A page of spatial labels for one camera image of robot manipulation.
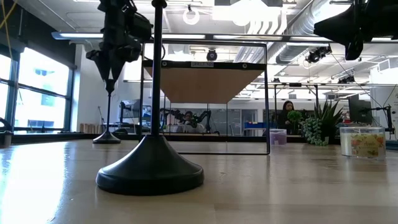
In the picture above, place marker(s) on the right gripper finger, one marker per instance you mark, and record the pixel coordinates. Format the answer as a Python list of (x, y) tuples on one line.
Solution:
[(354, 49), (342, 28)]

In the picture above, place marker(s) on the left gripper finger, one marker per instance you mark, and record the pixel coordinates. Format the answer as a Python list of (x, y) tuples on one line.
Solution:
[(117, 67), (99, 60)]

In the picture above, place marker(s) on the black metal candlestick holder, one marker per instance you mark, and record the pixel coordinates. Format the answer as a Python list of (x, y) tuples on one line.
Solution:
[(149, 168), (107, 138)]

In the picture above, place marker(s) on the yellow candle jar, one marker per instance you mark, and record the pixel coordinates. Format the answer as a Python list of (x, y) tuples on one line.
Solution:
[(362, 144)]

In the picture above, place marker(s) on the background black robot arm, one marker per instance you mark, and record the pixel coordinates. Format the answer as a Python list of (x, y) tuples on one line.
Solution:
[(203, 114)]

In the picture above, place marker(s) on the overhead light bar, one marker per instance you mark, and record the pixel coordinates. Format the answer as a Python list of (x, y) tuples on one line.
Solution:
[(77, 35)]

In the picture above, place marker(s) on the background computer monitor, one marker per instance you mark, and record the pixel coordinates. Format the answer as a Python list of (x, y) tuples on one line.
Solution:
[(360, 109)]

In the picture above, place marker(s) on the wooden blocks row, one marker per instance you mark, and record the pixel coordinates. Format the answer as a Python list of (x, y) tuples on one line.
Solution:
[(88, 128)]

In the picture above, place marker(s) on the artificial green potted plant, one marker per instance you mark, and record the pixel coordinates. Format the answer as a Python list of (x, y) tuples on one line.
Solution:
[(326, 119)]

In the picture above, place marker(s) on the person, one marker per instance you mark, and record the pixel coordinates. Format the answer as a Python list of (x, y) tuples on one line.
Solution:
[(284, 119), (188, 118)]

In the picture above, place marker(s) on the round green topiary plant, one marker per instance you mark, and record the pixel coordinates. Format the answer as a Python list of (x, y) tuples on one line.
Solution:
[(294, 116)]

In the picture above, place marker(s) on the round black ceiling speaker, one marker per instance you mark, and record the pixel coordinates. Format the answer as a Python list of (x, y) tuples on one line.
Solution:
[(212, 55)]

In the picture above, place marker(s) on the blue storage bins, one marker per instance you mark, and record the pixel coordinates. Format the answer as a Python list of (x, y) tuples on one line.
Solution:
[(255, 125)]

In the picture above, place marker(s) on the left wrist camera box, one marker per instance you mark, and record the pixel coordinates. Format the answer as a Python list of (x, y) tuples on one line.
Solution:
[(143, 26)]

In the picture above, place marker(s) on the black hanging camera cluster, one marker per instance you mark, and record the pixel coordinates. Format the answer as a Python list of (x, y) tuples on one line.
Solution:
[(317, 55)]

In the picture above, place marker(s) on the silver ventilation duct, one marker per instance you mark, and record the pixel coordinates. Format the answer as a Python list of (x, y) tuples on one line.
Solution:
[(298, 28)]

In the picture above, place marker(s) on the black table frame rails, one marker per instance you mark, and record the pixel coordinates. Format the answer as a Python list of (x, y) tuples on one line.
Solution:
[(62, 137)]

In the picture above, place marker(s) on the wooden shelf black metal frame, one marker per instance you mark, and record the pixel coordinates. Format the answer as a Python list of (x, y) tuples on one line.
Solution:
[(202, 84)]

